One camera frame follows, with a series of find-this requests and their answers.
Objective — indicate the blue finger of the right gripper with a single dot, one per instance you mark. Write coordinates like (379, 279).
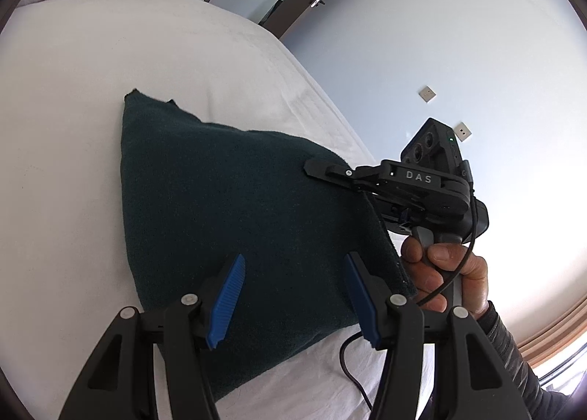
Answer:
(333, 174)

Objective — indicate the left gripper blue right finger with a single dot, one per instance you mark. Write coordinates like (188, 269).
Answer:
(393, 323)

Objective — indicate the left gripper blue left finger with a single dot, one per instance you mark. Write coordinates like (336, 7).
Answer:
(192, 328)

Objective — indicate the dark green knit sweater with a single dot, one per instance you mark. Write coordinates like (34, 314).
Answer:
(195, 193)

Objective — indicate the dark sleeved right forearm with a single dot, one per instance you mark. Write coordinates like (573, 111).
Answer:
(541, 404)

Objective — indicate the white bed mattress sheet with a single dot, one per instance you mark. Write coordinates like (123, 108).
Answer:
(70, 312)

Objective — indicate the wall socket plate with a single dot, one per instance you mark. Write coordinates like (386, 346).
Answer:
(462, 131)

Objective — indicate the wall switch plate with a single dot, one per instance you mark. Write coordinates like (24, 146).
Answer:
(427, 94)

